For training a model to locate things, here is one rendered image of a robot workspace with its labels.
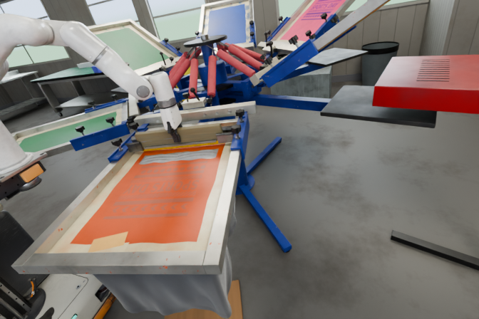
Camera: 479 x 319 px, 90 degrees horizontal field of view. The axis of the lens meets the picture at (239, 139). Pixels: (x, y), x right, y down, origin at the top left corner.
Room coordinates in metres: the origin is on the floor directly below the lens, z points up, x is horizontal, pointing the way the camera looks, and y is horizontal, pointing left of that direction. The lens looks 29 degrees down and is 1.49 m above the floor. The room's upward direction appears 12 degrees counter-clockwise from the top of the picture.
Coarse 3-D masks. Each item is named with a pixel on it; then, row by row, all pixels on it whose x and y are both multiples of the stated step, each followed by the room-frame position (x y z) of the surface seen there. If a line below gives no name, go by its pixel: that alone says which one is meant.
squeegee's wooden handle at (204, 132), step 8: (184, 128) 0.97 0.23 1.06; (192, 128) 0.96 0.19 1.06; (200, 128) 0.95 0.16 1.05; (208, 128) 0.94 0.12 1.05; (216, 128) 0.93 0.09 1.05; (136, 136) 1.01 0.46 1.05; (144, 136) 1.00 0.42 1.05; (152, 136) 0.99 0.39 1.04; (160, 136) 0.99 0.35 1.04; (168, 136) 0.98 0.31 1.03; (184, 136) 0.96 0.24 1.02; (192, 136) 0.96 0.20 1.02; (200, 136) 0.95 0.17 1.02; (208, 136) 0.94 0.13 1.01; (216, 136) 0.93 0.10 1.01; (144, 144) 1.01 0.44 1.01; (152, 144) 1.00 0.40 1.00; (160, 144) 0.99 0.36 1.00
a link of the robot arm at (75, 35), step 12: (48, 24) 0.96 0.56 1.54; (60, 24) 0.97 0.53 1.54; (72, 24) 0.89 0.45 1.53; (60, 36) 0.96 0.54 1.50; (72, 36) 0.87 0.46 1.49; (84, 36) 0.89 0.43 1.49; (96, 36) 0.93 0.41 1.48; (72, 48) 0.89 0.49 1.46; (84, 48) 0.88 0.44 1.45; (96, 48) 0.89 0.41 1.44
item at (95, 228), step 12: (144, 156) 0.98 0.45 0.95; (132, 168) 0.90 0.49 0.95; (120, 180) 0.82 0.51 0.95; (120, 192) 0.74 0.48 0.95; (108, 204) 0.68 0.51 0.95; (96, 216) 0.63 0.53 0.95; (84, 228) 0.59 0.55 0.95; (96, 228) 0.58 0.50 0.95; (108, 228) 0.56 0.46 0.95; (120, 228) 0.55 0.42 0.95; (132, 228) 0.54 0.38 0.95; (84, 240) 0.53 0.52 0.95
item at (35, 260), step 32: (160, 128) 1.19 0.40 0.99; (96, 192) 0.75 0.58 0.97; (224, 192) 0.58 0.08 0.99; (64, 224) 0.60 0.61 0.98; (224, 224) 0.45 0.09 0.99; (32, 256) 0.48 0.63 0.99; (64, 256) 0.45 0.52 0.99; (96, 256) 0.43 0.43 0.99; (128, 256) 0.41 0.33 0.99; (160, 256) 0.39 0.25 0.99; (192, 256) 0.38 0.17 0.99; (224, 256) 0.38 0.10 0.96
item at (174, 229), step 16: (224, 144) 0.95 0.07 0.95; (192, 160) 0.86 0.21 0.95; (208, 160) 0.84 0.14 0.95; (208, 176) 0.73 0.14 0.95; (208, 192) 0.64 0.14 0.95; (192, 208) 0.58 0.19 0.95; (144, 224) 0.55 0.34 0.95; (160, 224) 0.53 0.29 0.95; (176, 224) 0.52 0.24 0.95; (192, 224) 0.51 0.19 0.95; (144, 240) 0.49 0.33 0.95; (160, 240) 0.48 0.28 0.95; (176, 240) 0.46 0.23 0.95; (192, 240) 0.45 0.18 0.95
